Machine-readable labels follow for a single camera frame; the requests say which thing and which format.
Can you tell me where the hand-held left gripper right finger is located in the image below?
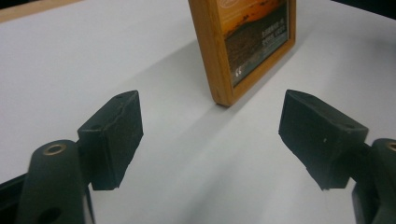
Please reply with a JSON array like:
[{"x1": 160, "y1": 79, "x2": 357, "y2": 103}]
[{"x1": 277, "y1": 89, "x2": 370, "y2": 191}]

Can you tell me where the white paper sheet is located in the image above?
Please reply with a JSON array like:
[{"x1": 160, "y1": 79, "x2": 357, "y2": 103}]
[{"x1": 0, "y1": 0, "x2": 396, "y2": 224}]

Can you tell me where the wooden picture frame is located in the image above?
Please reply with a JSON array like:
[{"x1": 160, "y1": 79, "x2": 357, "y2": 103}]
[{"x1": 188, "y1": 0, "x2": 297, "y2": 108}]

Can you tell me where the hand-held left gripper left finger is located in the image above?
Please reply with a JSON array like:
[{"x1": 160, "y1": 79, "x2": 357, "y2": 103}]
[{"x1": 77, "y1": 90, "x2": 145, "y2": 191}]

